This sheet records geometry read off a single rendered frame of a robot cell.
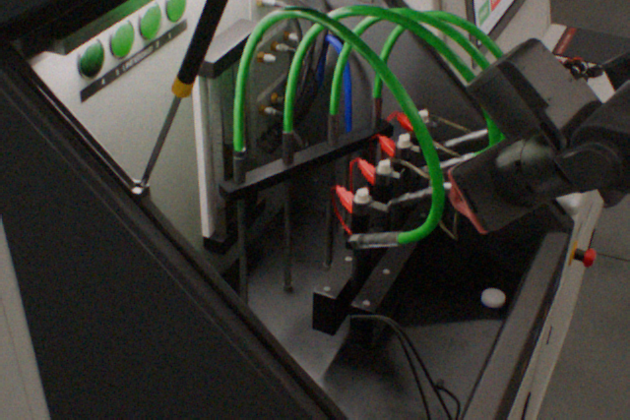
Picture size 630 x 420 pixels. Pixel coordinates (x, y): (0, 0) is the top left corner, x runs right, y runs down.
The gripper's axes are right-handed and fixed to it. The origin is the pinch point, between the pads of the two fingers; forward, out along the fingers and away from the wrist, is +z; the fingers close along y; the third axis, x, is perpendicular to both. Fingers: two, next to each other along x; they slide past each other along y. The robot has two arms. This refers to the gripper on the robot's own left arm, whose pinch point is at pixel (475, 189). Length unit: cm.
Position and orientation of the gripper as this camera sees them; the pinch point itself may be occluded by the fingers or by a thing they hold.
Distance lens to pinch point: 88.3
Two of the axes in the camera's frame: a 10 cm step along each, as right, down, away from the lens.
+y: -8.5, 4.5, -2.8
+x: 4.7, 8.8, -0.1
